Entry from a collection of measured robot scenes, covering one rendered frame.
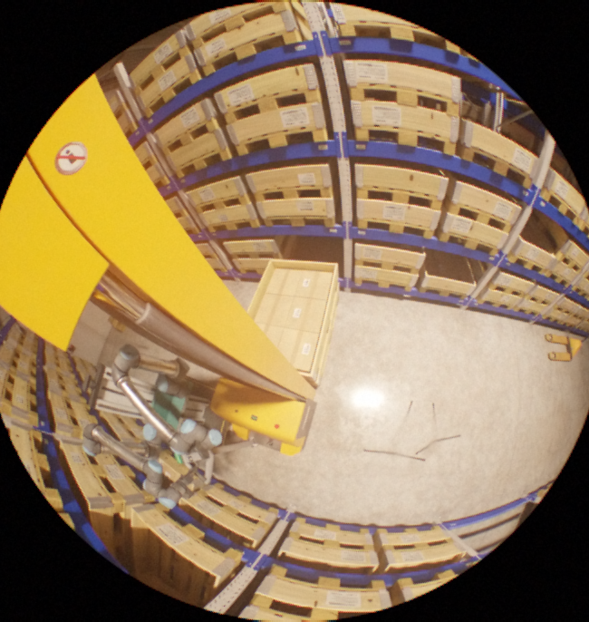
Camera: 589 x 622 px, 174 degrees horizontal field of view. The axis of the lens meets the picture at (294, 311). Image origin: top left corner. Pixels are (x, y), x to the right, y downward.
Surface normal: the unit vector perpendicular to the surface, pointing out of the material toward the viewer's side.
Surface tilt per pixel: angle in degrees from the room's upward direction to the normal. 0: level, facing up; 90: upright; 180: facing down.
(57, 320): 90
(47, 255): 90
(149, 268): 90
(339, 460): 0
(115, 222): 90
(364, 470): 0
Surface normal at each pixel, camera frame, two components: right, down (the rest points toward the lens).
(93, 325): 0.94, 0.14
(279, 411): -0.21, -0.50
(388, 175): -0.28, 0.86
